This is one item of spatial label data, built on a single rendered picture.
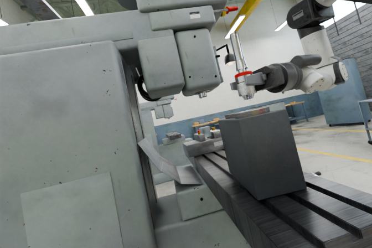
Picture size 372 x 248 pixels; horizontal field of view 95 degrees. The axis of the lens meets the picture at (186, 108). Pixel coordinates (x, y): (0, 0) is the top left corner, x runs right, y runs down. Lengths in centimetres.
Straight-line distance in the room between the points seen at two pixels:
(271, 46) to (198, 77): 901
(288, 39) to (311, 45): 958
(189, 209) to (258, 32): 936
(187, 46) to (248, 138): 61
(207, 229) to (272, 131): 58
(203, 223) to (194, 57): 76
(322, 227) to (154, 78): 72
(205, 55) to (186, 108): 666
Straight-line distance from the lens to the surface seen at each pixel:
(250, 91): 47
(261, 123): 43
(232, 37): 51
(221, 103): 791
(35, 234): 89
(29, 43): 106
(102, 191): 75
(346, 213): 43
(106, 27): 96
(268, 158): 45
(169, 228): 87
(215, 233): 91
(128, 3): 118
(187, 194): 81
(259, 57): 925
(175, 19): 95
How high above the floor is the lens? 118
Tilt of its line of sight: 4 degrees up
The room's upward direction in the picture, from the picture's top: 12 degrees counter-clockwise
